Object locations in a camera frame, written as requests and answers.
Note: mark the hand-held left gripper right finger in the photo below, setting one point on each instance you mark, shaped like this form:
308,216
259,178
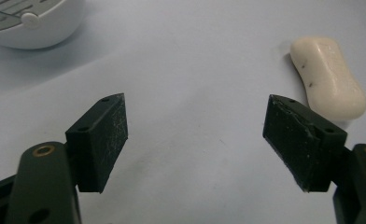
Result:
299,140

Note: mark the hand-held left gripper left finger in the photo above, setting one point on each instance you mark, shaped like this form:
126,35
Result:
97,143

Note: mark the cream soap bar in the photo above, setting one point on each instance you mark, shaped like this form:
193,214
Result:
330,77

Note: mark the white soap dish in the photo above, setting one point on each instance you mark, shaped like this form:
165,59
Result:
31,28

